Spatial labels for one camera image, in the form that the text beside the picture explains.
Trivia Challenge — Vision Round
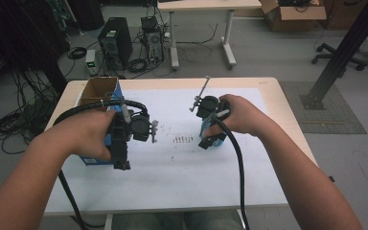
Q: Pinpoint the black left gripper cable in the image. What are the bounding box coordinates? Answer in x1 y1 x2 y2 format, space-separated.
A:
52 98 150 230

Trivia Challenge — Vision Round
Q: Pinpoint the black metal stand beam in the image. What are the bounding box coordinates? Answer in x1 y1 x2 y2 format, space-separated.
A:
300 0 368 111

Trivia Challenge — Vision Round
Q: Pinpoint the person's left hand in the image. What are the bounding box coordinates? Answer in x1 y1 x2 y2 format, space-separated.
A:
49 109 118 162

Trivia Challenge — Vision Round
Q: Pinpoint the bundle of black floor cables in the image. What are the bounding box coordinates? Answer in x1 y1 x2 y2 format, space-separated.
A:
0 68 60 155

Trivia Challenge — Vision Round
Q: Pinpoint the white table mat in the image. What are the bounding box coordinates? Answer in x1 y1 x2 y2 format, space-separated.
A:
44 87 288 215

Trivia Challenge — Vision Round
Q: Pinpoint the small open computer case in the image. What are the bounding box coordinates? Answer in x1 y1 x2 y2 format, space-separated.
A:
140 15 166 65

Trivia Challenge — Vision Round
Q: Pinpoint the closed brown box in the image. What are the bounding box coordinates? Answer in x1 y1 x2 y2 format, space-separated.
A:
319 0 368 32

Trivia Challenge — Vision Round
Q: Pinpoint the black computer tower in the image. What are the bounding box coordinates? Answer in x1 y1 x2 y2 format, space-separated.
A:
97 16 134 70

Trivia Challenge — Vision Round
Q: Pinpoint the open cardboard box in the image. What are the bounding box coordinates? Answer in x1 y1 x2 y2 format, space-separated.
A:
259 0 328 33

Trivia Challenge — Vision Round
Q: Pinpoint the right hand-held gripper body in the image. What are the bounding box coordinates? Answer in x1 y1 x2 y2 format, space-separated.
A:
189 75 232 121

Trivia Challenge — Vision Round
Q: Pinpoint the thin black floor cable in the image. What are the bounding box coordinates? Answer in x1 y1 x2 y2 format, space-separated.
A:
175 22 219 46

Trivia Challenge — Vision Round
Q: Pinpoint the black office chair base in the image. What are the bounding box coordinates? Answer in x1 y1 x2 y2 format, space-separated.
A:
310 42 368 72

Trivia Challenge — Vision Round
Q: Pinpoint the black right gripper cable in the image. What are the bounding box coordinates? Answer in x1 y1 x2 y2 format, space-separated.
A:
210 108 252 230

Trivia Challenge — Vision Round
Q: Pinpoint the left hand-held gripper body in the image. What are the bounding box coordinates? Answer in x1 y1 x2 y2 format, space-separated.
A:
109 108 159 144

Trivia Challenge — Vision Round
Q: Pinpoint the person's right hand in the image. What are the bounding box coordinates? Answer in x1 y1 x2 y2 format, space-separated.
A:
204 94 280 138

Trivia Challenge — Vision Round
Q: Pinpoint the blue cardboard box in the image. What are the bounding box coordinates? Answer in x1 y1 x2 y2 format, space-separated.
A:
76 76 132 167

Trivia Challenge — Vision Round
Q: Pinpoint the small white power device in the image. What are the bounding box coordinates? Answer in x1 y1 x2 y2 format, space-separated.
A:
84 49 97 77

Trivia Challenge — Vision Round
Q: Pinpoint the grey floor mat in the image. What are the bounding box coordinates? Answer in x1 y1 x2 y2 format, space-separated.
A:
279 80 368 135

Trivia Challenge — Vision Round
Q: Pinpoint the white background desk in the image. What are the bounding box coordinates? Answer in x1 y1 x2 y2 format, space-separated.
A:
156 0 263 71

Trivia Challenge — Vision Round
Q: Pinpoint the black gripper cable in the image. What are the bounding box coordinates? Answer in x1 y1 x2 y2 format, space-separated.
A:
52 98 150 230
210 108 252 230

